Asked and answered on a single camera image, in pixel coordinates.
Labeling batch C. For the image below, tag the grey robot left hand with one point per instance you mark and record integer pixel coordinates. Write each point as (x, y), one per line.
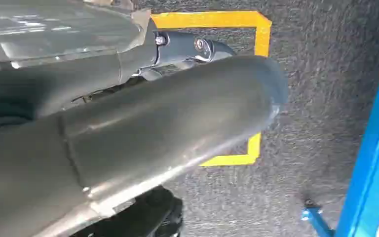
(163, 124)

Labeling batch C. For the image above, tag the black robot left foot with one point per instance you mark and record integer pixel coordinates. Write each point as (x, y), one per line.
(143, 216)

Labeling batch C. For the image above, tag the ribbed grey left arm sleeve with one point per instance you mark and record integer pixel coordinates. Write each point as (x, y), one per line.
(3, 101)

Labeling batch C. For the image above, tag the yellow floor tape square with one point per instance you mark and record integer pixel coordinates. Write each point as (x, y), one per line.
(262, 32)

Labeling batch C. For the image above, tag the blue metal shelf rack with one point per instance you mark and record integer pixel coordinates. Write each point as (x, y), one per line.
(372, 163)

